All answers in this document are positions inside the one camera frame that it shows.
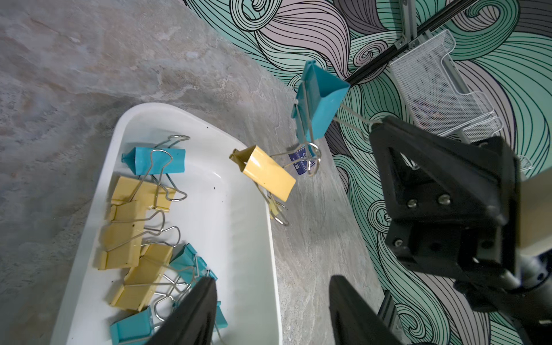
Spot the white plastic storage tray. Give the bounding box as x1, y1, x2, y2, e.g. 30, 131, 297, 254
51, 103, 282, 344

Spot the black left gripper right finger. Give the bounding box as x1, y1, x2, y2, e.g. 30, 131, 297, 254
329, 275, 401, 345

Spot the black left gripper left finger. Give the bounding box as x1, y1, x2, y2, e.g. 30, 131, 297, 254
146, 277, 217, 345

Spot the black vertical frame post right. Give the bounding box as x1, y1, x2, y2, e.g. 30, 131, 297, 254
345, 0, 477, 86

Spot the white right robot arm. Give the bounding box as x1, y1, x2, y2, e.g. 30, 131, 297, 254
369, 116, 551, 344

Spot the yellow binder clip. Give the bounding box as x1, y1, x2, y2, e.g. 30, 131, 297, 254
229, 145, 297, 227
111, 176, 176, 212
96, 200, 182, 271
109, 244, 176, 312

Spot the yellow binder clip in tray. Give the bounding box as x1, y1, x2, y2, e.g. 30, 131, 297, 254
96, 200, 182, 271
109, 244, 176, 312
111, 176, 176, 212

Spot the clear plastic wall bin large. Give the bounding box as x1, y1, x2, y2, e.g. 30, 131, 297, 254
389, 30, 503, 143

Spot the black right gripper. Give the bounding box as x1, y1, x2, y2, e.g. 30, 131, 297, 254
369, 116, 521, 289

